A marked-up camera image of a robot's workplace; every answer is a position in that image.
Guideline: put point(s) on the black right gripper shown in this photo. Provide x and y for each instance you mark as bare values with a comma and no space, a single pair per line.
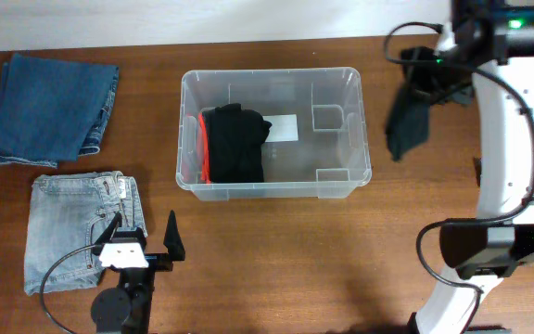
439,97

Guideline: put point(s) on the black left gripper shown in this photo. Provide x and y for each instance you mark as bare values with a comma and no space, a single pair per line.
157,263

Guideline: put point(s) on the dark teal shirt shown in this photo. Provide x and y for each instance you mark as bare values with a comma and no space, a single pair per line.
407,124

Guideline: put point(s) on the black garment red trim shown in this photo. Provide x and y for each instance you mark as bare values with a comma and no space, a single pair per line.
230,143

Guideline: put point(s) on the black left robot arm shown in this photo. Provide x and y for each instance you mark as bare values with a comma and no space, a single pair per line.
127,307

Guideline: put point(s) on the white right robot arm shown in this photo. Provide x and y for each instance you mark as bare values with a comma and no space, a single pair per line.
495,41

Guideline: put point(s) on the light blue folded jeans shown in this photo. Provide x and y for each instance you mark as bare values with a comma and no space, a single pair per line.
70,211

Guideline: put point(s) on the dark blue folded jeans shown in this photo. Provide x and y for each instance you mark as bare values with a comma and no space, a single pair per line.
54,110

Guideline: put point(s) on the clear plastic storage bin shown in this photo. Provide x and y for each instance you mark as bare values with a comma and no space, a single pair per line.
331,157

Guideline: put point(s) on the white label in bin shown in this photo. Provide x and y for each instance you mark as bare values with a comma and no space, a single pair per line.
284,128

